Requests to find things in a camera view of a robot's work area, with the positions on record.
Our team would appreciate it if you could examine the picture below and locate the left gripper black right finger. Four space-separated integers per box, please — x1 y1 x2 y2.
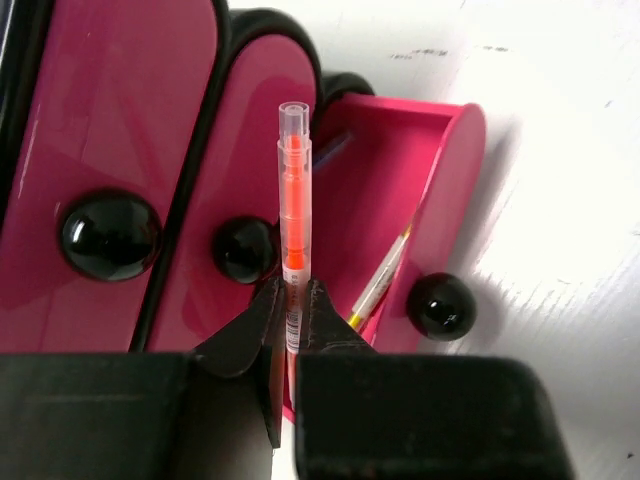
294 280 575 479

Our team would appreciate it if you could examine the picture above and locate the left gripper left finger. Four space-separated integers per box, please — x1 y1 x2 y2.
1 277 284 479

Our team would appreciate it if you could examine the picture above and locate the yellow pen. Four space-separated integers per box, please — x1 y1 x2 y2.
347 224 412 331

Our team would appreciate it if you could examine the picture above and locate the red clear pen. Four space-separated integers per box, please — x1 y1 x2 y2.
277 101 312 396

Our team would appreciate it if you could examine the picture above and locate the blue clear pen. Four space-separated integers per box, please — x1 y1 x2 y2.
312 132 352 170

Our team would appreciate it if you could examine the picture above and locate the black drawer cabinet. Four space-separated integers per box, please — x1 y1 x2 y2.
1 1 369 353

